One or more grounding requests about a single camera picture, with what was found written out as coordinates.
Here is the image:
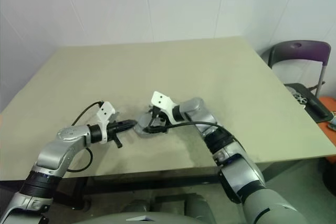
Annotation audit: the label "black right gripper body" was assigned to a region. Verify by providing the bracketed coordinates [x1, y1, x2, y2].
[151, 105, 169, 128]

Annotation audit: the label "black table frame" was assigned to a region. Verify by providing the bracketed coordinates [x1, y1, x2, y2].
[56, 170, 221, 209]

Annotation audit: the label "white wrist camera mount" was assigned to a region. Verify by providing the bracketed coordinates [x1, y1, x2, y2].
[150, 90, 176, 125]
[95, 100, 117, 145]

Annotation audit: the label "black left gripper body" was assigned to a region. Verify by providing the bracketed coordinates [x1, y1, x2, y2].
[106, 120, 124, 150]

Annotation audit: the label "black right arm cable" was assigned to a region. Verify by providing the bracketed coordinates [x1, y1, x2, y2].
[166, 120, 234, 137]

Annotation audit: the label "silver spoked wheel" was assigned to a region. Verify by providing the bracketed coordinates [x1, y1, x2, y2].
[293, 91, 310, 106]

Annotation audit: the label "purple chair grey frame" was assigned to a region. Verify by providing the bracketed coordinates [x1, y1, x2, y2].
[260, 40, 332, 99]

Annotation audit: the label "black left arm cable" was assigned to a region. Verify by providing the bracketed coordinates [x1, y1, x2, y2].
[67, 100, 104, 174]

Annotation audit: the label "silver motor stator copper windings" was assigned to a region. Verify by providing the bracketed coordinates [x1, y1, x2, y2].
[133, 123, 170, 139]

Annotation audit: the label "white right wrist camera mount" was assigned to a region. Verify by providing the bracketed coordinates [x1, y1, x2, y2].
[150, 90, 176, 125]

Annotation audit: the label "orange flat object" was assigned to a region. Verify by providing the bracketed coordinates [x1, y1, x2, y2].
[316, 96, 336, 157]

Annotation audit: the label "silver robot torso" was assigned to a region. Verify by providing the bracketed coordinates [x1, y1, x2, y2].
[98, 209, 203, 224]

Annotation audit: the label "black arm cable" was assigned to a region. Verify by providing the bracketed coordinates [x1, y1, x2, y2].
[67, 100, 104, 174]
[166, 120, 234, 137]

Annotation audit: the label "black cylindrical handle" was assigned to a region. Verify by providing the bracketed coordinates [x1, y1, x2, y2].
[306, 96, 329, 118]

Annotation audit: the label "small dark grey rounded shape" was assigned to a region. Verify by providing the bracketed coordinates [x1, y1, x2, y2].
[127, 198, 153, 213]

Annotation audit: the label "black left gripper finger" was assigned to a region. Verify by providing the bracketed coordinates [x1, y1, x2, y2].
[119, 122, 138, 132]
[117, 119, 138, 127]

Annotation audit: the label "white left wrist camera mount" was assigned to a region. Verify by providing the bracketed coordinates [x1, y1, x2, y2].
[95, 100, 117, 145]

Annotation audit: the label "black tray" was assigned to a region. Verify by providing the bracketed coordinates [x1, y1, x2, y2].
[284, 82, 333, 124]

